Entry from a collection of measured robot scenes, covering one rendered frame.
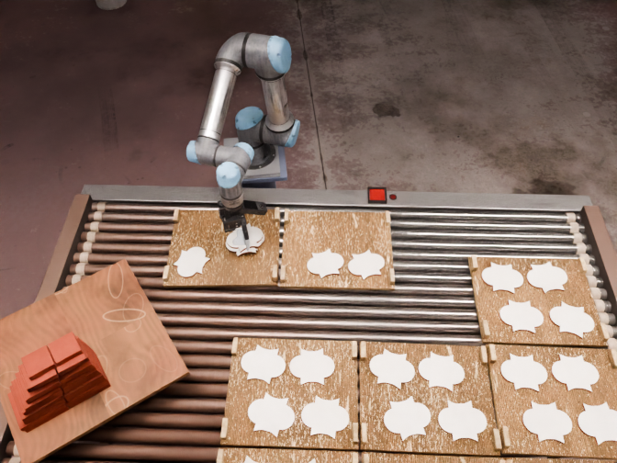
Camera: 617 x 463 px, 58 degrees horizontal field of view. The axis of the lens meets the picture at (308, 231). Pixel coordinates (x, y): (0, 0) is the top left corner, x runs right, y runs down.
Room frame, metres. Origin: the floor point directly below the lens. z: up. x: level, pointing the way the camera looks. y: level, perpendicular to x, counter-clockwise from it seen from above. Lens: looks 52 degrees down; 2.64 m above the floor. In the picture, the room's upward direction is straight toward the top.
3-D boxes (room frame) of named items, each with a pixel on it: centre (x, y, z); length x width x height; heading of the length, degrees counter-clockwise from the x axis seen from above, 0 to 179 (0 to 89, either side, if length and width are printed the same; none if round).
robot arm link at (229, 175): (1.26, 0.26, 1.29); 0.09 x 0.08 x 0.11; 164
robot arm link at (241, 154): (1.35, 0.25, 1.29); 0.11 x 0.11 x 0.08; 74
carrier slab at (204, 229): (1.25, 0.32, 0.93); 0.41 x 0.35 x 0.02; 90
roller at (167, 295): (1.03, -0.09, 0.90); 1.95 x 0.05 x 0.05; 88
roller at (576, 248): (1.28, -0.10, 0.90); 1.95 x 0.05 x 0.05; 88
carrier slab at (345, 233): (1.24, -0.11, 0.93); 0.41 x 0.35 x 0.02; 88
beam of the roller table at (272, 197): (1.51, -0.10, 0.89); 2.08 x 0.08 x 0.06; 88
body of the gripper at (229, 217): (1.25, 0.26, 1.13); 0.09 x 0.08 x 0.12; 109
